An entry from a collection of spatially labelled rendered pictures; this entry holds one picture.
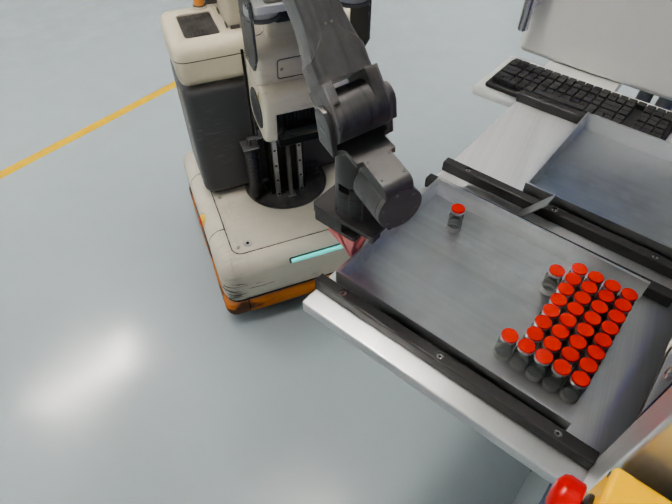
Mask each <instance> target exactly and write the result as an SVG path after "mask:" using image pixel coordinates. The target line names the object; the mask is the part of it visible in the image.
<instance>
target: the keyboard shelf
mask: <svg viewBox="0 0 672 504"><path fill-rule="evenodd" d="M515 58H518V57H515V56H510V57H509V58H507V59H506V60H505V61H504V62H503V63H501V64H500V65H499V66H498V67H496V68H495V69H494V70H493V71H492V72H490V73H489V74H488V75H487V76H485V77H484V78H483V79H482V80H481V81H479V82H478V83H477V84H476V85H475V86H474V87H473V91H472V92H473V94H475V95H478V96H480V97H483V98H486V99H488V100H491V101H493V102H496V103H498V104H501V105H503V106H506V107H508V108H510V107H511V106H512V105H513V104H514V103H515V102H516V97H513V96H510V95H508V94H505V93H503V92H500V91H497V90H495V89H492V88H490V87H487V86H485V83H486V81H488V80H489V79H490V78H491V77H492V76H494V75H495V74H496V73H497V72H498V71H500V70H501V69H502V68H503V67H504V66H506V65H507V64H508V63H509V62H510V61H512V60H514V59H515ZM518 59H520V58H518ZM544 68H545V70H546V69H549V70H552V71H553V72H558V73H561V75H562V74H564V75H566V76H569V78H570V77H572V78H575V79H577V81H578V80H581V81H584V82H586V83H585V85H586V84H587V83H589V84H592V85H594V87H595V86H598V87H601V88H603V89H602V91H603V90H604V89H607V90H609V91H611V93H612V92H615V93H618V92H617V91H618V90H619V89H620V87H621V86H622V85H623V84H621V83H618V82H615V81H612V80H609V79H606V78H603V77H600V76H597V75H594V74H591V73H588V72H585V71H583V70H580V69H577V68H574V67H571V66H568V65H565V64H562V63H559V62H556V61H553V60H551V61H550V62H548V63H547V64H546V65H545V66H544ZM618 94H620V96H621V95H624V94H621V93H618ZM620 96H619V97H620ZM624 96H627V95H624ZM627 97H629V99H630V98H632V97H630V96H627ZM629 99H628V100H629ZM632 99H635V98H632ZM635 100H638V99H635ZM640 101H641V100H638V103H639V102H640ZM641 102H644V101H641ZM644 103H647V102H644ZM648 105H652V104H650V103H647V106H648ZM652 106H655V105H652ZM655 107H657V108H656V110H657V109H658V108H661V107H658V106H655ZM661 109H664V108H661ZM664 110H666V112H665V113H667V111H670V110H667V109H664ZM670 112H672V111H670Z"/></svg>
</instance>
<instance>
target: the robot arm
mask: <svg viewBox="0 0 672 504"><path fill-rule="evenodd" d="M282 1H283V3H284V6H285V8H286V11H287V13H288V16H289V18H290V21H291V24H292V26H293V29H294V32H295V35H296V39H297V42H298V46H299V50H300V55H301V61H302V67H303V68H302V71H303V74H304V76H305V79H306V81H307V84H308V86H309V89H310V91H311V92H310V93H309V95H310V98H311V100H312V103H313V105H314V108H315V117H316V123H317V129H318V135H319V141H320V142H321V143H322V145H323V146H324V147H325V148H326V150H327V151H328V152H329V153H330V155H331V156H332V157H333V158H334V157H335V185H333V186H332V187H331V188H330V189H328V190H327V191H326V192H325V193H323V194H322V195H321V196H320V197H319V198H317V199H316V200H315V201H314V202H313V204H314V211H315V219H316V220H318V221H319V222H321V223H323V224H324V225H326V226H328V230H329V231H330V233H331V234H332V235H333V236H334V237H335V238H336V240H337V241H338V242H339V243H340V244H341V245H342V247H343V248H344V249H345V251H346V252H347V253H348V255H349V256H350V257H352V256H353V255H354V254H355V253H356V252H357V251H358V250H359V249H360V248H361V247H362V246H363V244H364V242H365V240H366V239H368V240H369V242H368V243H369V244H373V243H374V242H375V241H376V240H377V239H379V238H380V233H381V232H382V231H383V230H384V229H386V228H387V229H388V230H391V229H392V228H395V227H398V226H400V225H402V224H404V223H406V222H407V221H408V220H410V219H411V218H412V217H413V216H414V215H415V213H416V212H417V211H418V209H419V207H420V205H421V201H422V196H421V193H420V192H419V191H418V190H417V188H416V187H415V186H414V182H413V178H412V176H411V174H410V172H409V171H408V170H407V169H406V167H405V166H404V165H403V164H402V163H401V161H400V160H399V159H398V158H397V157H396V155H395V154H394V152H395V145H394V144H393V143H392V142H391V141H390V140H389V139H388V138H387V137H386V135H387V134H389V133H390V132H392V131H393V118H396V117H397V102H396V95H395V92H394V89H393V88H392V86H391V84H390V83H389V82H387V81H383V78H382V75H381V72H380V70H379V67H378V64H377V63H374V64H371V61H370V59H369V56H368V53H367V50H366V48H365V45H364V42H363V41H362V40H361V39H360V38H359V36H358V35H357V33H356V31H355V30H354V28H353V26H352V24H351V23H350V21H349V19H348V17H347V15H346V13H345V11H344V8H343V6H342V4H341V1H340V0H282ZM347 78H348V79H349V81H350V82H349V83H347V84H344V85H342V86H339V87H337V88H335V87H334V85H333V84H335V83H337V82H340V81H342V80H345V79H347Z"/></svg>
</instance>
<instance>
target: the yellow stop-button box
mask: <svg viewBox="0 0 672 504"><path fill-rule="evenodd" d="M582 502H583V503H584V504H672V501H670V500H669V499H667V498H665V497H664V496H662V495H661V494H659V493H658V492H656V491H655V490H653V489H652V488H650V487H649V486H647V485H645V484H644V483H642V482H641V481H639V480H638V479H636V478H635V477H633V476H632V475H630V474H628V473H627V472H625V471H624V470H622V469H620V468H614V469H613V470H612V471H610V472H609V473H608V474H607V475H606V476H605V477H604V478H603V479H602V480H601V481H600V482H598V483H597V484H596V485H595V486H594V487H593V488H592V489H591V490H589V491H588V492H586V494H585V496H584V498H583V501H582Z"/></svg>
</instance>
